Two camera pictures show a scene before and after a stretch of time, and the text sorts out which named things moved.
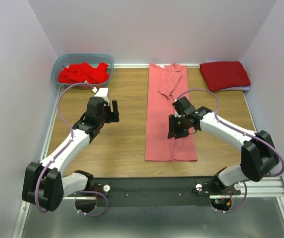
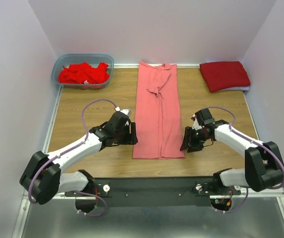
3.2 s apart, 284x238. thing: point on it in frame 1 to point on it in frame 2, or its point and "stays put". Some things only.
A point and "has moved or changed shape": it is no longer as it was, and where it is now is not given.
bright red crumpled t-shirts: x=81 y=72 stays put
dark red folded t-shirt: x=220 y=75 stays put
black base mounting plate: x=161 y=192 stays put
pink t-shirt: x=165 y=84 has moved or changed shape
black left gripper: x=113 y=116 to x=131 y=139
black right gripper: x=172 y=129 to x=188 y=139
